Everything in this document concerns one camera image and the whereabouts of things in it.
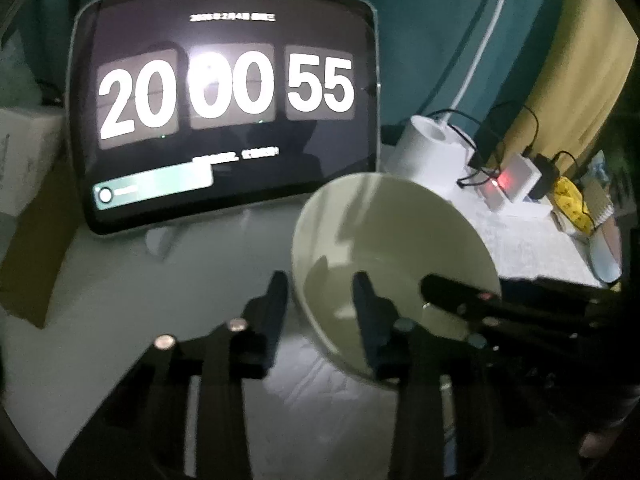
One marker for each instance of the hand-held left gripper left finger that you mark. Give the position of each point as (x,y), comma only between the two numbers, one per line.
(275,310)

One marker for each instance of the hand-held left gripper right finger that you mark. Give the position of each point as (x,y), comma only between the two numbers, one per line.
(365,310)

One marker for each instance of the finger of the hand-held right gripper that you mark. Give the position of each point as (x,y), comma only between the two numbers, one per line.
(540,285)
(450,292)

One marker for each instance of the cream bowl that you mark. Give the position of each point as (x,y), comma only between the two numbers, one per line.
(390,240)

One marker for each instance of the person's right hand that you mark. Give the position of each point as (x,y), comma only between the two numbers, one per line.
(597,442)

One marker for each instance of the yellow bag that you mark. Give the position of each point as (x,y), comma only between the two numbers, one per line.
(572,205)

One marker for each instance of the beige checked box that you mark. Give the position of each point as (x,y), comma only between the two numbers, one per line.
(599,202)

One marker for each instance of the white power strip with charger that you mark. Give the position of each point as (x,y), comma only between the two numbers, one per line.
(515,180)

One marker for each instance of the black power adapter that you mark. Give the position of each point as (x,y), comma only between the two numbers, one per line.
(545,175)

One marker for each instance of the white gooseneck desk lamp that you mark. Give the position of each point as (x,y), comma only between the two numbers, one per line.
(430,150)

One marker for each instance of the tablet showing clock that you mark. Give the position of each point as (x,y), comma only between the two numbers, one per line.
(225,110)

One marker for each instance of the yellow curtain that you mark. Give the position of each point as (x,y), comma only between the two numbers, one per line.
(575,70)

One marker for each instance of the teal curtain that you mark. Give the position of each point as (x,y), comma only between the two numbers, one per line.
(425,60)

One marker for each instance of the brown cardboard box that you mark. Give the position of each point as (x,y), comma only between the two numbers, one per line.
(35,270)

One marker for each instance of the white carton box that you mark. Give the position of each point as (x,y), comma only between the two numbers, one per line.
(27,160)

